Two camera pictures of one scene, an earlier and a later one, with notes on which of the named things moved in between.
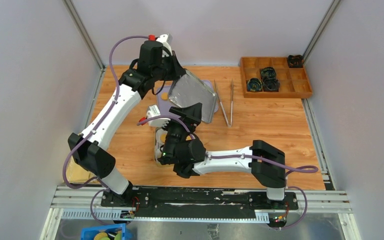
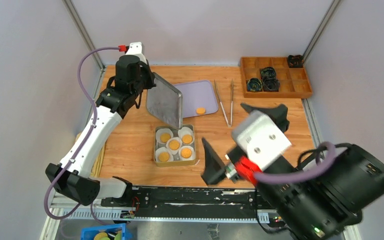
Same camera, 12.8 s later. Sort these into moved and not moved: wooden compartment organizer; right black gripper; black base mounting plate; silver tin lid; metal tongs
Moved: silver tin lid; right black gripper
Not moved: wooden compartment organizer; metal tongs; black base mounting plate
